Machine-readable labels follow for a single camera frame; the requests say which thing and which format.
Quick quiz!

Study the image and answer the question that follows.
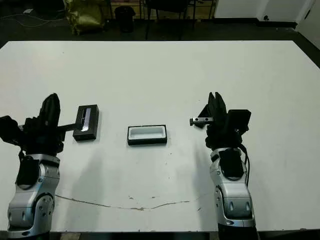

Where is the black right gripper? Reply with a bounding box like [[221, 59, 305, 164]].
[[189, 91, 249, 151]]

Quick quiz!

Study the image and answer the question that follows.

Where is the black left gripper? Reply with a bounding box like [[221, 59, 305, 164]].
[[14, 92, 77, 156]]

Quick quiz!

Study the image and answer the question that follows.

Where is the black printed box lid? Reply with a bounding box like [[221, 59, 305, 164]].
[[72, 104, 100, 142]]

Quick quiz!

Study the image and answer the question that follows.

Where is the black box base white insert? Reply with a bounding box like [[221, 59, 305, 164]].
[[126, 124, 168, 147]]

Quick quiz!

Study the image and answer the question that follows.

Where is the yellow-green sack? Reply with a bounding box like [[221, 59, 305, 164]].
[[63, 0, 106, 36]]

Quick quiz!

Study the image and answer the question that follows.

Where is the black chair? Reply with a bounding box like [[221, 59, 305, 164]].
[[144, 0, 198, 41]]

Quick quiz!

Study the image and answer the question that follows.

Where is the black trash bin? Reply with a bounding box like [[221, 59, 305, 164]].
[[114, 5, 136, 34]]

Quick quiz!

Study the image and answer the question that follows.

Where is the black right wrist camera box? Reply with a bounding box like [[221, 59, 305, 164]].
[[226, 108, 252, 134]]

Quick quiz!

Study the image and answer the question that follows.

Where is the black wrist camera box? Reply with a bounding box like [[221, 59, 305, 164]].
[[226, 108, 252, 134], [0, 115, 21, 147]]

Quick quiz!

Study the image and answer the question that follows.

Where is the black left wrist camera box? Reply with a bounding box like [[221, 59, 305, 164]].
[[0, 115, 21, 147]]

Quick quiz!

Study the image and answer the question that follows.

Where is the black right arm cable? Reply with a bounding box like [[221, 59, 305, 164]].
[[239, 141, 251, 186]]

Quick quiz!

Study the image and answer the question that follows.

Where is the thin white floor cable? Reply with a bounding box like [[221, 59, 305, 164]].
[[0, 11, 66, 29]]

